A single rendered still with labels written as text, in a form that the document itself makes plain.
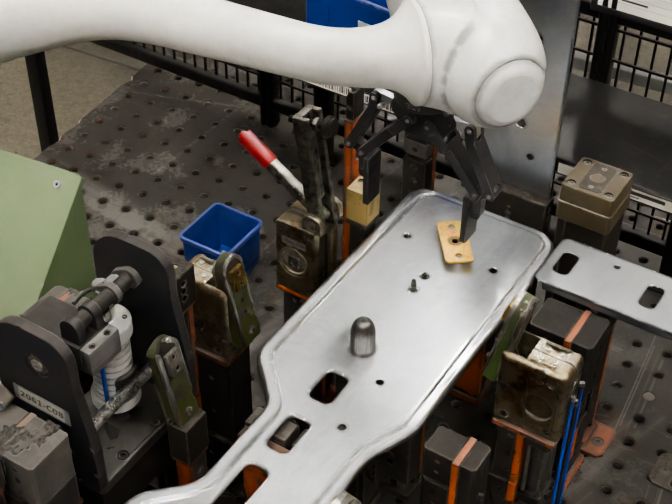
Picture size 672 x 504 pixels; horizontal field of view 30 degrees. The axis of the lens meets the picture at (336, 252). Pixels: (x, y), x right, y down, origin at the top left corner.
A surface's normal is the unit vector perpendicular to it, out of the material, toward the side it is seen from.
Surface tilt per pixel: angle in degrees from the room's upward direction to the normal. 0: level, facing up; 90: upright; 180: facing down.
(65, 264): 90
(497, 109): 89
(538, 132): 90
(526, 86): 93
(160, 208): 0
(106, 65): 0
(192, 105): 0
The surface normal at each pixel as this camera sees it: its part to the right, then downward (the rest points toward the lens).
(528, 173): -0.53, 0.55
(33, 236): -0.28, -0.17
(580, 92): 0.01, -0.76
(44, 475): 0.85, 0.36
